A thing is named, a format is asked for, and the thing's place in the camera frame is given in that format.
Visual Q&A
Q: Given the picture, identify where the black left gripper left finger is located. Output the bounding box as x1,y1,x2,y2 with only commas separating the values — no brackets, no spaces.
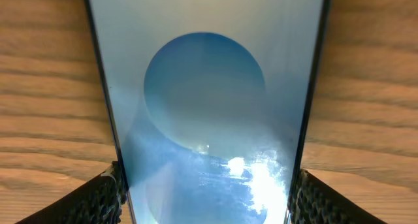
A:
16,161,127,224

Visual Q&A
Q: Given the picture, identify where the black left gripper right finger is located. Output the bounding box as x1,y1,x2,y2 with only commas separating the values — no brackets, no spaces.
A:
287,169,385,224

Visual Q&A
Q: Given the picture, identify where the blue Galaxy smartphone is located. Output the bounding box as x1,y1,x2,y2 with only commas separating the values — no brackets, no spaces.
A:
84,0,330,224

